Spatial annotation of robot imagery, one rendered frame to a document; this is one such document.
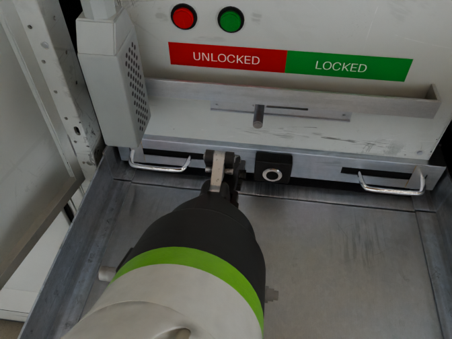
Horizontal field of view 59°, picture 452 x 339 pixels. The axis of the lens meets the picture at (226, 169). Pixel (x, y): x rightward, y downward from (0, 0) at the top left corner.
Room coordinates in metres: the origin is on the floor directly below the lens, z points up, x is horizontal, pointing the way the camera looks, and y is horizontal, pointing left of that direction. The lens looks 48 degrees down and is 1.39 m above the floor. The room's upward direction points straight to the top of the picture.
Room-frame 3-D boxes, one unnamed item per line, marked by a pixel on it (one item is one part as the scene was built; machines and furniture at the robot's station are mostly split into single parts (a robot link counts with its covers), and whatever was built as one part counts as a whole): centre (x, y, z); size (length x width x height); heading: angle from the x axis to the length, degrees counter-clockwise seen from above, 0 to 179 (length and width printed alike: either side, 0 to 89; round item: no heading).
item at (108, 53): (0.42, 0.14, 1.09); 0.08 x 0.05 x 0.17; 173
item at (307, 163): (0.48, -0.08, 0.89); 0.54 x 0.05 x 0.06; 83
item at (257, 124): (0.44, -0.05, 1.02); 0.06 x 0.02 x 0.04; 173
